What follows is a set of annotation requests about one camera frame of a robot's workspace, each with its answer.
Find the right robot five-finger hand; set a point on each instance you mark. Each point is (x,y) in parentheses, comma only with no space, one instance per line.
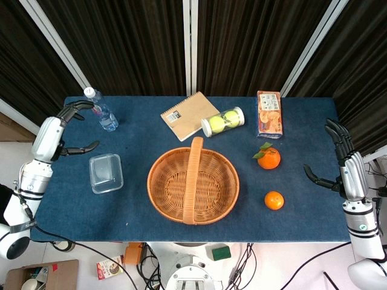
(355,175)

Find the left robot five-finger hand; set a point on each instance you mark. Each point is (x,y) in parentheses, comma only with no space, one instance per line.
(46,137)

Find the small orange without leaves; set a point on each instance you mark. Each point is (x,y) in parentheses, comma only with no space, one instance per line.
(274,200)

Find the large orange with leaves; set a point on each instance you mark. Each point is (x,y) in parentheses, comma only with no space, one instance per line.
(269,159)

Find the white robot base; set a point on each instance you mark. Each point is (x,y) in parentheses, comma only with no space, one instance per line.
(190,266)

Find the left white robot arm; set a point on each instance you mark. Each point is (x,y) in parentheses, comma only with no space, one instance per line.
(33,181)

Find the black power adapter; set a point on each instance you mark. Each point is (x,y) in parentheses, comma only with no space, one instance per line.
(382,191)

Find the clear plastic water bottle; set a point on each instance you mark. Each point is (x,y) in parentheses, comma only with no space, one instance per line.
(102,113)

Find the clear plastic food container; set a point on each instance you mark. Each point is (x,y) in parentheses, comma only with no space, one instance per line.
(106,173)

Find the black trouser leg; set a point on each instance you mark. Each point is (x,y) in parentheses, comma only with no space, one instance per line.
(4,202)

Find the blue table cloth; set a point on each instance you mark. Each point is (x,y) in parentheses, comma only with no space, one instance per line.
(136,145)

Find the blue orange cracker box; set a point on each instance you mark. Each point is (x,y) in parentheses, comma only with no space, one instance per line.
(270,116)

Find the yellow tennis ball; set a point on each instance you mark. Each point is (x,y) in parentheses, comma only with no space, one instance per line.
(232,117)
(216,124)

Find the brown cardboard box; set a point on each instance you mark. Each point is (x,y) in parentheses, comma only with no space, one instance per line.
(63,273)

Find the clear tennis ball tube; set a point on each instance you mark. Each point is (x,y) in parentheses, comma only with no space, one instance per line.
(222,121)

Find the brown spiral notebook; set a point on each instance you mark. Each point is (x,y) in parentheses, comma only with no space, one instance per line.
(189,113)

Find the red white snack box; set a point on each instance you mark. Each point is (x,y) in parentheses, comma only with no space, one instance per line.
(109,268)

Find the white bowl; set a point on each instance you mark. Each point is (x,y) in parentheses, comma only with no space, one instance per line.
(31,284)

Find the green block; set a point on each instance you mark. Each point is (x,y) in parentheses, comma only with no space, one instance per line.
(220,253)

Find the white partition post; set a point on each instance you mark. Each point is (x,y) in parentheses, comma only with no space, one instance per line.
(57,42)
(311,48)
(190,45)

